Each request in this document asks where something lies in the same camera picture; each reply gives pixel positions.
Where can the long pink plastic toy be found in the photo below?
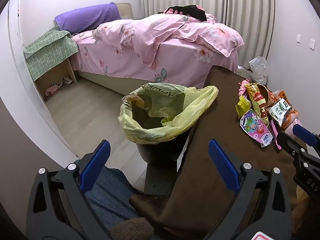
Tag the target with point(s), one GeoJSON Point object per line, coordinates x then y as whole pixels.
{"type": "Point", "coordinates": [242, 90]}

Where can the brown fuzzy cloth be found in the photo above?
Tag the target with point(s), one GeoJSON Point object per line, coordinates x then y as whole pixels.
{"type": "Point", "coordinates": [132, 228]}

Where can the orange snack packet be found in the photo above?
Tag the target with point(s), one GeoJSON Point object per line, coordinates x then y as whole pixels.
{"type": "Point", "coordinates": [285, 96]}

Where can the gold and red noodle packet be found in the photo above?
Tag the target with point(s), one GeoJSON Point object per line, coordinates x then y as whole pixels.
{"type": "Point", "coordinates": [258, 102]}

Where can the crumpled brown paper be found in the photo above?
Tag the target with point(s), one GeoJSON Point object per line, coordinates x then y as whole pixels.
{"type": "Point", "coordinates": [136, 101]}

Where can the purple pillow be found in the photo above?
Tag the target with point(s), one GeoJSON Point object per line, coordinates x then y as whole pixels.
{"type": "Point", "coordinates": [87, 17]}

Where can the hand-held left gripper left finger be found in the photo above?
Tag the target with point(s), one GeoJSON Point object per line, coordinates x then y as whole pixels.
{"type": "Point", "coordinates": [96, 160]}

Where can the black trash bin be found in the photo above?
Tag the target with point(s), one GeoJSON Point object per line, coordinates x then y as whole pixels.
{"type": "Point", "coordinates": [160, 152]}

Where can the white pleated curtain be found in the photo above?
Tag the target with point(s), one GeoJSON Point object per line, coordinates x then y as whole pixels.
{"type": "Point", "coordinates": [225, 0]}

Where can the bed with pink floral sheet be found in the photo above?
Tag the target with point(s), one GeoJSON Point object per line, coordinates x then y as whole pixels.
{"type": "Point", "coordinates": [175, 62]}

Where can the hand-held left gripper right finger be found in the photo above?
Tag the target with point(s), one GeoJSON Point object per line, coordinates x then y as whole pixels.
{"type": "Point", "coordinates": [222, 165]}

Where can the purple cartoon packet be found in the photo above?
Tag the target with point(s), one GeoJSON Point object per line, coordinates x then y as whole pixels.
{"type": "Point", "coordinates": [253, 127]}

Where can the yellow trash bag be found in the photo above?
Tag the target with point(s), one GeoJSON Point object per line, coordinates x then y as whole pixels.
{"type": "Point", "coordinates": [150, 132]}

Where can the pink floral duvet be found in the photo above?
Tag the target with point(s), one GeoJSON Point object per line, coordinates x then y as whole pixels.
{"type": "Point", "coordinates": [155, 30]}

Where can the beige headboard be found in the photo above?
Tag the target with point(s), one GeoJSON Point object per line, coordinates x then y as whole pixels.
{"type": "Point", "coordinates": [126, 11]}

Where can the white and green milk carton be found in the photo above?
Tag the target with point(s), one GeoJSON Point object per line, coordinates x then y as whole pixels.
{"type": "Point", "coordinates": [280, 111]}

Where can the wooden nightstand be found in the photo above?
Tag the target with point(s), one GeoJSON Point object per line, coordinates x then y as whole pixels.
{"type": "Point", "coordinates": [66, 67]}

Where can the red paper cup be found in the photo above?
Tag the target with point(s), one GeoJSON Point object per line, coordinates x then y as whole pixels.
{"type": "Point", "coordinates": [268, 97]}

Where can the white plastic bag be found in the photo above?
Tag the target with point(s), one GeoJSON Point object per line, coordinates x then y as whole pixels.
{"type": "Point", "coordinates": [258, 66]}

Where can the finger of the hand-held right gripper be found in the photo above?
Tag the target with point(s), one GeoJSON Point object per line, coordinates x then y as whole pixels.
{"type": "Point", "coordinates": [303, 133]}
{"type": "Point", "coordinates": [287, 142]}

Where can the pink slipper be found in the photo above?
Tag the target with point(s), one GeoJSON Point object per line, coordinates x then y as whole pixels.
{"type": "Point", "coordinates": [52, 88]}

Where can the pale pink packet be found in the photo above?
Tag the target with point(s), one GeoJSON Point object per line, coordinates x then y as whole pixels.
{"type": "Point", "coordinates": [293, 127]}

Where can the green checked cloth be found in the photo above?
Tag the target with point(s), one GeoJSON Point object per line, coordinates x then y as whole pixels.
{"type": "Point", "coordinates": [47, 50]}

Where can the person's leg in jeans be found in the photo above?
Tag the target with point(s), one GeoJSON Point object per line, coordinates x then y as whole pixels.
{"type": "Point", "coordinates": [110, 195]}

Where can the black garment with pink print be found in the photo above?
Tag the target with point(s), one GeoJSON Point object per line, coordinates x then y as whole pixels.
{"type": "Point", "coordinates": [185, 10]}

